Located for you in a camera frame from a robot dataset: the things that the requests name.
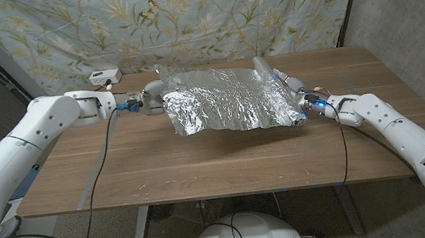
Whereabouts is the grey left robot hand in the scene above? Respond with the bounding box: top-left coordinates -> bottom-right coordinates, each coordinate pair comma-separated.
111,78 -> 171,121

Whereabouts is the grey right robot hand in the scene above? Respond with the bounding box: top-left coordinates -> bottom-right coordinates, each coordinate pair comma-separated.
269,61 -> 330,125

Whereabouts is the crinkled aluminum foil roll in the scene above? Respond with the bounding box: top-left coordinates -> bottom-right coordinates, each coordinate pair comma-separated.
153,45 -> 309,145

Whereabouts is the white power strip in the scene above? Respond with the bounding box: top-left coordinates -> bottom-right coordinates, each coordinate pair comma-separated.
87,68 -> 124,88

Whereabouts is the floral blue backdrop cloth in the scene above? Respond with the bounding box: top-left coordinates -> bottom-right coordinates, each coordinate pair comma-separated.
0,0 -> 379,123

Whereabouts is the grey metal table leg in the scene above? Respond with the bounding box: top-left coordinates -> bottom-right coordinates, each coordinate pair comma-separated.
126,205 -> 155,238
331,181 -> 365,238

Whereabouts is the blue plastic bin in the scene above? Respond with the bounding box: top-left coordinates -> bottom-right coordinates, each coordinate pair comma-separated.
7,161 -> 45,202

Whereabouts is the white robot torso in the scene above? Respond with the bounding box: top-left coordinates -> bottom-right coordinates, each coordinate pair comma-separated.
183,205 -> 306,238

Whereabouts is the black power strip cable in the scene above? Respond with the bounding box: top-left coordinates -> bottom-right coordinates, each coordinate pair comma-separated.
94,79 -> 114,92

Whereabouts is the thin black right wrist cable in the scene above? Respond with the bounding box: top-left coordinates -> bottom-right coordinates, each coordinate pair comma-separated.
323,97 -> 352,186

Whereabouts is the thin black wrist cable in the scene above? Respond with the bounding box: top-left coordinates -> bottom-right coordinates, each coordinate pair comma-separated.
0,108 -> 137,238
323,97 -> 352,186

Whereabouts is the thin black left wrist cable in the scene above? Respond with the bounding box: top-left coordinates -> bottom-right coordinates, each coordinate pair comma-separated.
0,108 -> 137,238

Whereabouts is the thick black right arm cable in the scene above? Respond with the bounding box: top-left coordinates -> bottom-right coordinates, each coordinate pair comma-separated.
347,113 -> 425,238

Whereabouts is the black torso cable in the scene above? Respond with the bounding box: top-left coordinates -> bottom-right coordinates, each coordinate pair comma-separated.
204,212 -> 246,238

